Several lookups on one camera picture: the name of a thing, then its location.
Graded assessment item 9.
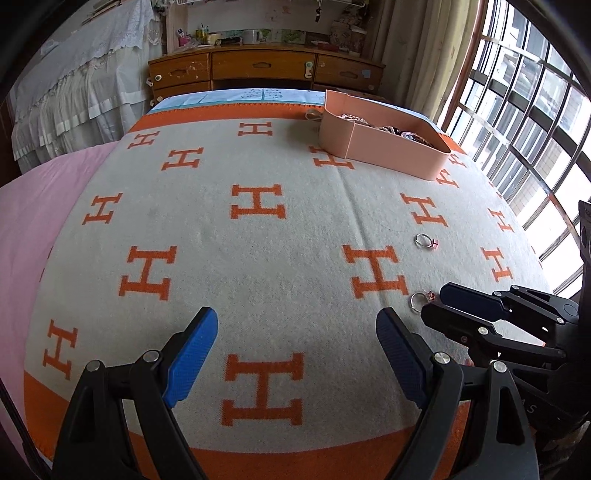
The light blue printed sheet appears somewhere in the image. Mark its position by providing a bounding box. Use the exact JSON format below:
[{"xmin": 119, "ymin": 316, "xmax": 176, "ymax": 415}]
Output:
[{"xmin": 150, "ymin": 88, "xmax": 333, "ymax": 112}]

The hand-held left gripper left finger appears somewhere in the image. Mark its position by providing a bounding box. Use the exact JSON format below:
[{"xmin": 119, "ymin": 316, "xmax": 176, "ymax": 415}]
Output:
[{"xmin": 51, "ymin": 307, "xmax": 219, "ymax": 480}]

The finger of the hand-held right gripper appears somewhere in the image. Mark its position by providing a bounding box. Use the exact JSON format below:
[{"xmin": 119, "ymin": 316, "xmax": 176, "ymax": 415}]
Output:
[
  {"xmin": 421, "ymin": 302, "xmax": 568, "ymax": 370},
  {"xmin": 440, "ymin": 282, "xmax": 580, "ymax": 326}
]

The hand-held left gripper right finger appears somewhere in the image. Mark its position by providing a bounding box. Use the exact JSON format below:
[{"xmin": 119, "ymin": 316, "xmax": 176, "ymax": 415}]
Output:
[{"xmin": 375, "ymin": 307, "xmax": 543, "ymax": 480}]

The grey orange patterned blanket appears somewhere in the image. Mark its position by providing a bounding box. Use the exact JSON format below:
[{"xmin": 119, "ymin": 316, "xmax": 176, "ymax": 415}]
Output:
[{"xmin": 23, "ymin": 100, "xmax": 555, "ymax": 480}]

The pink bed sheet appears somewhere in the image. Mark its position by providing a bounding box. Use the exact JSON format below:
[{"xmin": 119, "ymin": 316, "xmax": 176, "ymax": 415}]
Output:
[{"xmin": 0, "ymin": 141, "xmax": 123, "ymax": 462}]

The pink storage box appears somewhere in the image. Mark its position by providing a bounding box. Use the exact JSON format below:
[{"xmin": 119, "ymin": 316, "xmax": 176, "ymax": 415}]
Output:
[{"xmin": 318, "ymin": 90, "xmax": 452, "ymax": 181}]

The white lace bed cover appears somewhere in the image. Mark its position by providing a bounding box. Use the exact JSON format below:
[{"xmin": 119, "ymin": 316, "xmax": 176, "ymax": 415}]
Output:
[{"xmin": 9, "ymin": 0, "xmax": 167, "ymax": 162}]

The wooden desk with drawers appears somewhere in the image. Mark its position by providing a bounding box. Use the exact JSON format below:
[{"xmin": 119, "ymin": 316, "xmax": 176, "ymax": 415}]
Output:
[{"xmin": 148, "ymin": 44, "xmax": 386, "ymax": 104}]

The beige curtain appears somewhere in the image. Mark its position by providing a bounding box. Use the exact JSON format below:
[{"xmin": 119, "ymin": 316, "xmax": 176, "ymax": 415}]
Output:
[{"xmin": 369, "ymin": 0, "xmax": 488, "ymax": 125}]

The window security grille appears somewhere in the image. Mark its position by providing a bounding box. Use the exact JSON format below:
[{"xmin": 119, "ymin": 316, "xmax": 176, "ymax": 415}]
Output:
[{"xmin": 438, "ymin": 0, "xmax": 591, "ymax": 296}]

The floral fabric box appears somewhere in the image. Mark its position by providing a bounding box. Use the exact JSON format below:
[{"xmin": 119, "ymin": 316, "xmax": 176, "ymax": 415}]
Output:
[{"xmin": 330, "ymin": 16, "xmax": 365, "ymax": 47}]

